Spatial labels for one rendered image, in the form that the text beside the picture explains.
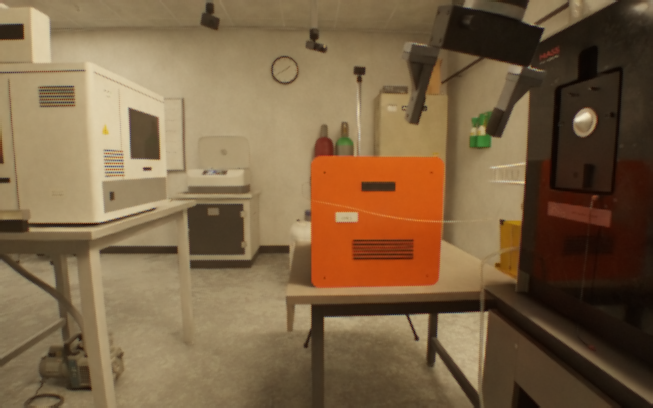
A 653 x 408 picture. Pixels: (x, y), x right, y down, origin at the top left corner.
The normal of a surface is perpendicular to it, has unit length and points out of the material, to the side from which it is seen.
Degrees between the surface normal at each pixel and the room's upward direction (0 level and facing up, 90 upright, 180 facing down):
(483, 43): 114
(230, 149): 105
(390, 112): 90
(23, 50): 90
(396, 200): 90
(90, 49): 90
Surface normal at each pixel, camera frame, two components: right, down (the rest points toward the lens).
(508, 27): 0.08, 0.50
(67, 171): 0.05, 0.11
